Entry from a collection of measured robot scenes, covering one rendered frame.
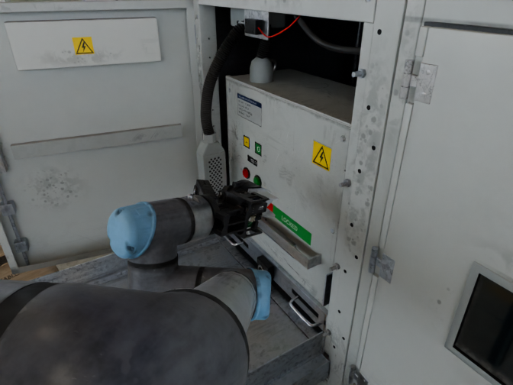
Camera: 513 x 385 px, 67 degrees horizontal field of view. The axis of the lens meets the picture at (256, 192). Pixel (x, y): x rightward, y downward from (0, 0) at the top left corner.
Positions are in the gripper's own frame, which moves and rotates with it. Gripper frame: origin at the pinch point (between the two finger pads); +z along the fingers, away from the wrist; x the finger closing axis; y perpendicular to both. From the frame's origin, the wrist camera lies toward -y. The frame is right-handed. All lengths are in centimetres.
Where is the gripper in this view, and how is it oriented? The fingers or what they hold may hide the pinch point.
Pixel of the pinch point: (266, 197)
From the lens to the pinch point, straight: 81.5
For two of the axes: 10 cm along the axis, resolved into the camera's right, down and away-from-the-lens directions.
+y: 7.4, 3.3, -5.9
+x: 1.8, -9.4, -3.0
